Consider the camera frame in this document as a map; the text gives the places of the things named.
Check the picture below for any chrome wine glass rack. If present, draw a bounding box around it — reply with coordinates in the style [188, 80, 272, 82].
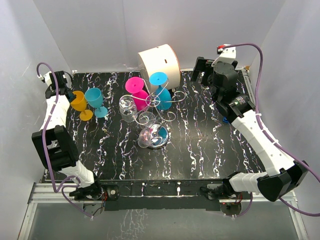
[135, 78, 186, 149]

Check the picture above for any blue wine glass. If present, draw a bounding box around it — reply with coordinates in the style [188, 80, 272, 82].
[84, 87, 108, 118]
[149, 72, 172, 110]

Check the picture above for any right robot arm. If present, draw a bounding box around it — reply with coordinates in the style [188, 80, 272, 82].
[191, 56, 308, 202]

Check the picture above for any clear fluted champagne glass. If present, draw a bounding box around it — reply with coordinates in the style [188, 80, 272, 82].
[137, 111, 156, 148]

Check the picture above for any white round box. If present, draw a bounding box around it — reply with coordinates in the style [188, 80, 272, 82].
[137, 44, 181, 92]

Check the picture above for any purple cable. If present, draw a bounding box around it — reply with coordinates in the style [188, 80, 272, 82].
[219, 42, 320, 218]
[36, 61, 106, 221]

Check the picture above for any blue wine glass on rack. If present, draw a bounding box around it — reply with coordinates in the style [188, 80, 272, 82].
[149, 72, 172, 110]

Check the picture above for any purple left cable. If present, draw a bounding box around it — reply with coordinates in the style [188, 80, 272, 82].
[36, 61, 106, 221]

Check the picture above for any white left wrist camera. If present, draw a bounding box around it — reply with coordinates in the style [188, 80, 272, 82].
[37, 71, 54, 87]

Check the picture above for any yellow wine glass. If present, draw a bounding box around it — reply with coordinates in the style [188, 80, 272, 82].
[70, 90, 93, 121]

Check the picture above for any aluminium table frame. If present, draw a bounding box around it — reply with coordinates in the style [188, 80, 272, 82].
[28, 70, 306, 240]

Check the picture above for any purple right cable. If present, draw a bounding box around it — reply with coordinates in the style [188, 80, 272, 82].
[219, 42, 320, 218]

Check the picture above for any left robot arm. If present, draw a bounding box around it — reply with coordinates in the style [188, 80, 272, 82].
[31, 70, 104, 200]

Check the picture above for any pink wine glass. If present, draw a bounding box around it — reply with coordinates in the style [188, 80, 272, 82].
[125, 76, 149, 111]

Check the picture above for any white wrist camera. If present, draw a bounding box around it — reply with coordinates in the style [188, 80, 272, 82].
[37, 71, 54, 87]
[211, 44, 237, 67]

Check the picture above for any small blue object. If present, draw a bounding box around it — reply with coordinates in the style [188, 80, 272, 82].
[222, 116, 231, 124]

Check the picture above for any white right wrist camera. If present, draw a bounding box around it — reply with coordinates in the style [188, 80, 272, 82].
[211, 44, 237, 67]

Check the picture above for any clear ribbed tumbler glass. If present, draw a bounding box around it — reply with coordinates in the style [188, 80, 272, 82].
[119, 95, 138, 123]

